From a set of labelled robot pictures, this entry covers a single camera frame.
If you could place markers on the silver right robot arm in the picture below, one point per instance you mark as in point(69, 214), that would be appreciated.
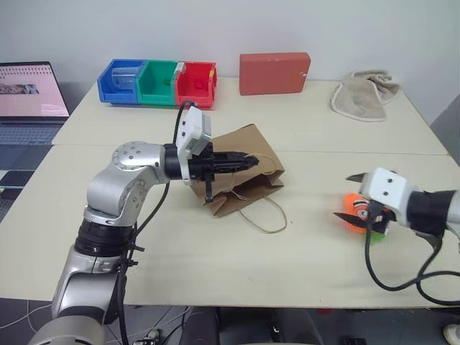
point(431, 213)

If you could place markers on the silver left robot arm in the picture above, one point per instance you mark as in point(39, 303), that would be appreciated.
point(108, 187)

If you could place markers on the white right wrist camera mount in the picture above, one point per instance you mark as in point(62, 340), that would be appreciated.
point(388, 187)

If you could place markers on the clear plastic cup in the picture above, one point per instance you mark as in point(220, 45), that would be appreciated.
point(124, 77)

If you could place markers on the brown paper bag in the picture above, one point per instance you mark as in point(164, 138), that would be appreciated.
point(251, 147)

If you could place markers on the open laptop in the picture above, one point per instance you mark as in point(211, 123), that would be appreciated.
point(28, 93)

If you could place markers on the orange plush toy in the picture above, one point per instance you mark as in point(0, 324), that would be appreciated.
point(354, 205)

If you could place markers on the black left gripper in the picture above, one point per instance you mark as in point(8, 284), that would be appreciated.
point(201, 167)

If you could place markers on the red rectangular block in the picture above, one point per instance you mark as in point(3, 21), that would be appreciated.
point(273, 73)

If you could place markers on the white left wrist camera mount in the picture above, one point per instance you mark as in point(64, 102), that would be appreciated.
point(194, 125)

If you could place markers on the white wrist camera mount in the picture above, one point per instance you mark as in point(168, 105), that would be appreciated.
point(194, 125)
point(388, 187)

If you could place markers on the blue plastic bin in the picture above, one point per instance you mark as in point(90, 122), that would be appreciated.
point(108, 84)

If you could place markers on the dark chair under table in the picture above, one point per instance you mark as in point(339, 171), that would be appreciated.
point(251, 327)

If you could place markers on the beige folded towel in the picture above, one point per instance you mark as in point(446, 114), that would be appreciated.
point(359, 100)

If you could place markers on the red plastic bin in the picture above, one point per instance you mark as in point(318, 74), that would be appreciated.
point(190, 90)

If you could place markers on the white shoe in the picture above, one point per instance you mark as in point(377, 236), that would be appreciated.
point(453, 334)

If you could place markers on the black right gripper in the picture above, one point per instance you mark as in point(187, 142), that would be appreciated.
point(379, 220)

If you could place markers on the green plastic bin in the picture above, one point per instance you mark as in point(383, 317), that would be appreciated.
point(154, 84)

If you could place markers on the green plush toy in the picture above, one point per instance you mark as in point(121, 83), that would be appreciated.
point(375, 238)

